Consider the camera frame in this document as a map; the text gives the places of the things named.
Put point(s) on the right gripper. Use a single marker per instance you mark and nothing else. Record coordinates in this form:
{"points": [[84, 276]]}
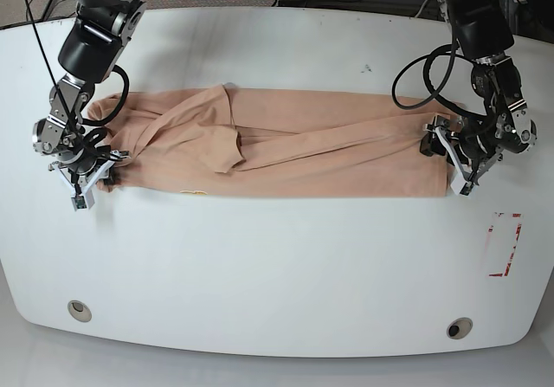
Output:
{"points": [[81, 172]]}

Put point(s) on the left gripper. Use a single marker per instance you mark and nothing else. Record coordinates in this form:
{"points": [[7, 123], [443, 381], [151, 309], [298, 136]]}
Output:
{"points": [[468, 156]]}

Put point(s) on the peach t-shirt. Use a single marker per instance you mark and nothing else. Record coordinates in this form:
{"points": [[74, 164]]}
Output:
{"points": [[229, 141]]}

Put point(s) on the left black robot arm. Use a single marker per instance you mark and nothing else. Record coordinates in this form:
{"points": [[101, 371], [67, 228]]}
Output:
{"points": [[480, 34]]}

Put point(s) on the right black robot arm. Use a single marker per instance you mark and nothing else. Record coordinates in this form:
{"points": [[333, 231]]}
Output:
{"points": [[101, 31]]}

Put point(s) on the red tape rectangle marking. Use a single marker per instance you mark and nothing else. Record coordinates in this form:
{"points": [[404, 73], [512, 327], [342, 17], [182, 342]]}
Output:
{"points": [[502, 239]]}

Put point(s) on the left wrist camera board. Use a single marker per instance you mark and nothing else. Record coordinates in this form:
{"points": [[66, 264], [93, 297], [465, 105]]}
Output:
{"points": [[460, 186]]}

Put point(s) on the left table cable grommet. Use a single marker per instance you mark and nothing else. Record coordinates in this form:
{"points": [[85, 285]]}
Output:
{"points": [[79, 311]]}

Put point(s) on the table cable grommet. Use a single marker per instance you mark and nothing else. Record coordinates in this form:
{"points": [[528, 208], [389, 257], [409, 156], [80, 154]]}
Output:
{"points": [[460, 328], [79, 311]]}

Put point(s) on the right table cable grommet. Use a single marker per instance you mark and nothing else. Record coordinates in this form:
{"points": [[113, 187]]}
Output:
{"points": [[460, 328]]}

